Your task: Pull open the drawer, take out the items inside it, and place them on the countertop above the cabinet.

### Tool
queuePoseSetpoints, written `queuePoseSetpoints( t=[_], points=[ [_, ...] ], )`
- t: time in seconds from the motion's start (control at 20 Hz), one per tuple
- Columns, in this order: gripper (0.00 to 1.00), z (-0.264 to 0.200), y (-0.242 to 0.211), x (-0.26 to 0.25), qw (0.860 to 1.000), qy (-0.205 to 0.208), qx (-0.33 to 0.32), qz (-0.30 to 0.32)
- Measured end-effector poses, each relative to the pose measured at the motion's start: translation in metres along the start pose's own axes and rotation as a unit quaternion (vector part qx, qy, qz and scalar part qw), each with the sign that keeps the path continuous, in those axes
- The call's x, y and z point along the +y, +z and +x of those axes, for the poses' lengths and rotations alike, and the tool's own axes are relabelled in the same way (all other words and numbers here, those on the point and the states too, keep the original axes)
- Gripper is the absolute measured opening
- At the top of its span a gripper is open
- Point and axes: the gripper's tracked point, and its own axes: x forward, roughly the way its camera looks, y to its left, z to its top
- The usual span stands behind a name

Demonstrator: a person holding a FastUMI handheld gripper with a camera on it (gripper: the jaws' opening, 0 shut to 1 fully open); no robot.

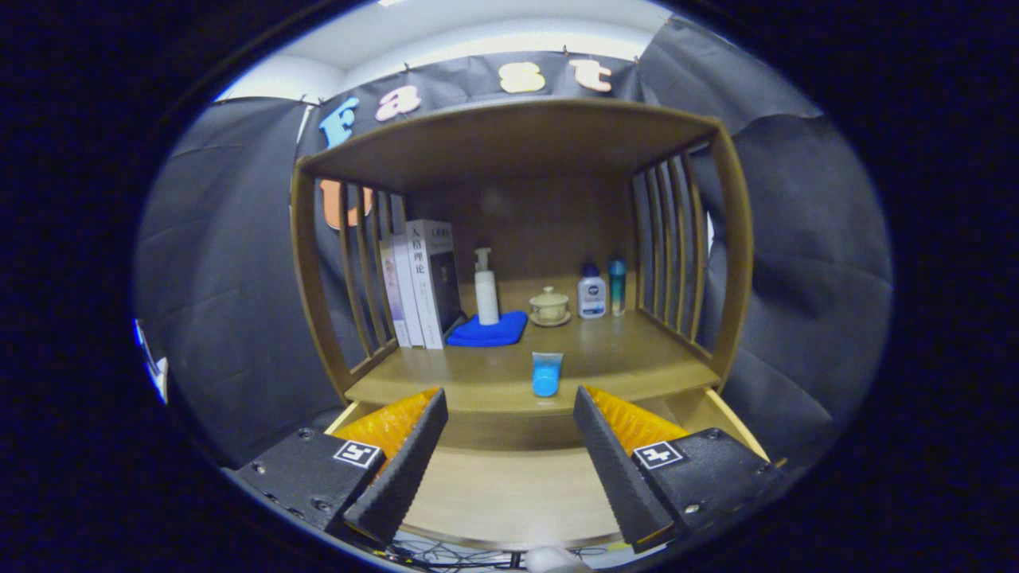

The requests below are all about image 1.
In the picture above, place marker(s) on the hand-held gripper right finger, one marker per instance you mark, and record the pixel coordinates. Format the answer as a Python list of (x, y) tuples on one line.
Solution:
[(617, 469)]

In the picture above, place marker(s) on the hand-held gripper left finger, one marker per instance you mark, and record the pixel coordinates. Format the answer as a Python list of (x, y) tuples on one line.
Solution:
[(406, 469)]

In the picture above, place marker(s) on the wooden drawer with black knob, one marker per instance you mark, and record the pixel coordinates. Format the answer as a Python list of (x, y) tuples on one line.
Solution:
[(509, 489)]

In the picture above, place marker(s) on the blue squeeze tube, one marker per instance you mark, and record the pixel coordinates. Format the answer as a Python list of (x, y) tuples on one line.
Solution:
[(547, 376)]

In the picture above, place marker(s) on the wooden countertop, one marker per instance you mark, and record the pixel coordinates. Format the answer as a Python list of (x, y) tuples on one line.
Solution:
[(629, 358)]

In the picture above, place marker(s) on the wooden cabinet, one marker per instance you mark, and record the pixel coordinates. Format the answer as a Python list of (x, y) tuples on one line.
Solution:
[(509, 135)]

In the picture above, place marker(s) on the folded blue cloth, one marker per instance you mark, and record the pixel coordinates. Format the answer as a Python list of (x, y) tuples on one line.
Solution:
[(487, 334)]

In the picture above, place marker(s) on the thin purple white book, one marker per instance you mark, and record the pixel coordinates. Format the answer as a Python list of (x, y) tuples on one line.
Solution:
[(392, 302)]

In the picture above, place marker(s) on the white lotion bottle blue cap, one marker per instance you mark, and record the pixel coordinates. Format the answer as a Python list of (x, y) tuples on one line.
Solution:
[(591, 296)]

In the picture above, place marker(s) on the beige ceramic lidded cup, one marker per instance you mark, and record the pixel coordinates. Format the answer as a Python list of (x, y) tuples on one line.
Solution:
[(549, 306)]

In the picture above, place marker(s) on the teal bottle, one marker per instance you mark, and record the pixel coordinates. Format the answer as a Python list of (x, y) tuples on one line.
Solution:
[(618, 288)]

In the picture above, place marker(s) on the white pump bottle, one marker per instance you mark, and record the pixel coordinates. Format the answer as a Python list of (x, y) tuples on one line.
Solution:
[(486, 298)]

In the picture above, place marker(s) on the thick dark book white spine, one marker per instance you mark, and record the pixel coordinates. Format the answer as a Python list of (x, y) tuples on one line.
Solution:
[(442, 278)]

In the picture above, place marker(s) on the black backdrop cloth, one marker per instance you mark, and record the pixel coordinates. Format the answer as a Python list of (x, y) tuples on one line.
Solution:
[(796, 263)]

